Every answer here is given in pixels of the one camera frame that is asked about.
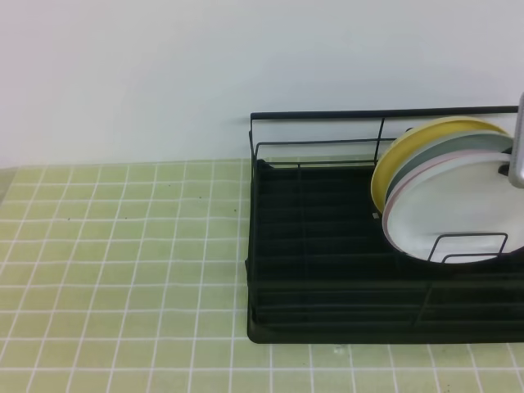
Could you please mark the white plate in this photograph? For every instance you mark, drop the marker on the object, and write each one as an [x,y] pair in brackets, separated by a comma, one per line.
[461,215]

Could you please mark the grey-green plate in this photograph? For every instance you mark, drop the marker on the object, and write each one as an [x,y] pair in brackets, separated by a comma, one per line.
[465,140]

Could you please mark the yellow plate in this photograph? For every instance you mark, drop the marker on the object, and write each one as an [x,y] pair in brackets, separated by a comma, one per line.
[414,139]

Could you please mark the pink plate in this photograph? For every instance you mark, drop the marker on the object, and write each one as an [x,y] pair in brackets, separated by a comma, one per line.
[456,158]

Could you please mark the grey metal bar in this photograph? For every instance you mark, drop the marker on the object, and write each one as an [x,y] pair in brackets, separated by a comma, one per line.
[516,163]

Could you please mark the black wire dish rack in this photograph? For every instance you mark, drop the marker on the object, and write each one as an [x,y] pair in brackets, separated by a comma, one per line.
[320,271]

